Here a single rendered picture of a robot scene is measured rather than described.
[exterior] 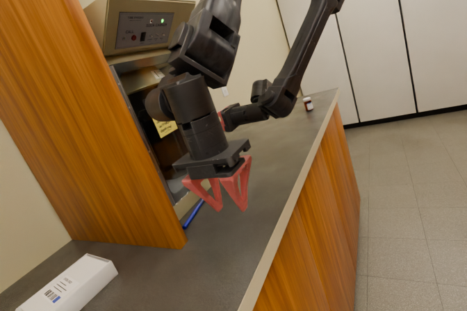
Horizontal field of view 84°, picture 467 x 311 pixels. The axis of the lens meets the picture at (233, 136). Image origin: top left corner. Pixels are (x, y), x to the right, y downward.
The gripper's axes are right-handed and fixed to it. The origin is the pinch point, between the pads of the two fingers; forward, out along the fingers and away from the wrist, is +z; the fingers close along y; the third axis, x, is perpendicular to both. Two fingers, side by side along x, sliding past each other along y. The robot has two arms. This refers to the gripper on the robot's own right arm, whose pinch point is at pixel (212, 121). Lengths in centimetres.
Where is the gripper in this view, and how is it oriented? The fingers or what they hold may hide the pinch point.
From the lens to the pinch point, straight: 86.3
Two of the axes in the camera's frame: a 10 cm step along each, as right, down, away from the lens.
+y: -4.5, 3.8, -8.1
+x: 3.1, 9.1, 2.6
